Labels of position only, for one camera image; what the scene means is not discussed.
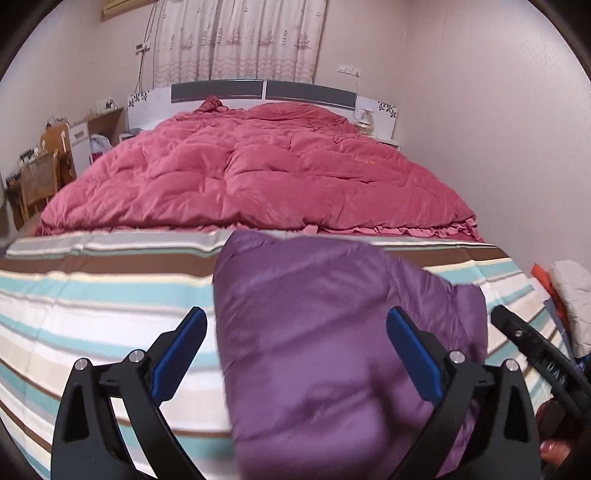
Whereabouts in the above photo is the white and grey headboard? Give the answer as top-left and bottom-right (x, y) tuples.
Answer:
(127, 80), (400, 139)

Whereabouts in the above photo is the white wall cable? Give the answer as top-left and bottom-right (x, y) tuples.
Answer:
(136, 0), (163, 94)

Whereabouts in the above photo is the red quilted comforter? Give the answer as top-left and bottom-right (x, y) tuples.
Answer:
(39, 96), (483, 241)

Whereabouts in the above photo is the wooden desk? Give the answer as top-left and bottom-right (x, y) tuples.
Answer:
(85, 107), (128, 140)

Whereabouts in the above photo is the white patterned curtain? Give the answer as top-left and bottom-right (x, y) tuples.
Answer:
(152, 0), (327, 85)

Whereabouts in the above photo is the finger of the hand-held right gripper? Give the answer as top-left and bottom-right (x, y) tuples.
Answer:
(490, 305), (548, 365)

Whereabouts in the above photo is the wooden wicker-back chair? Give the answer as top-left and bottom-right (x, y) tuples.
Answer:
(21, 151), (61, 220)

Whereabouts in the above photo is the person's right hand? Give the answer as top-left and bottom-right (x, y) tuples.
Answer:
(538, 401), (586, 463)

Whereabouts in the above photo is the orange cloth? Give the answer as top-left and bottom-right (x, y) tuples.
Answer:
(531, 264), (571, 334)

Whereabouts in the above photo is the striped bed sheet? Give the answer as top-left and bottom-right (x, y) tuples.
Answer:
(0, 230), (570, 480)

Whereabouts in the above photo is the purple puffer jacket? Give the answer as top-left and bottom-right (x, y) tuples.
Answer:
(213, 231), (489, 480)

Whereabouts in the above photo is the wall air conditioner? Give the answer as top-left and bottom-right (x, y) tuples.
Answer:
(102, 0), (160, 20)

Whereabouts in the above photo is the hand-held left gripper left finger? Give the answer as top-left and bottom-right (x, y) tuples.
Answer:
(51, 305), (208, 480)

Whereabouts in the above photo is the white cabinet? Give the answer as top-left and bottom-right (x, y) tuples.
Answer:
(67, 117), (93, 175)

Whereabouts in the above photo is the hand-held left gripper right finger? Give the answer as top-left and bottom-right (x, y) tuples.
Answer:
(386, 305), (542, 480)

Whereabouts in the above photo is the white quilted cloth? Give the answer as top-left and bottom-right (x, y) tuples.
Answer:
(551, 260), (591, 345)

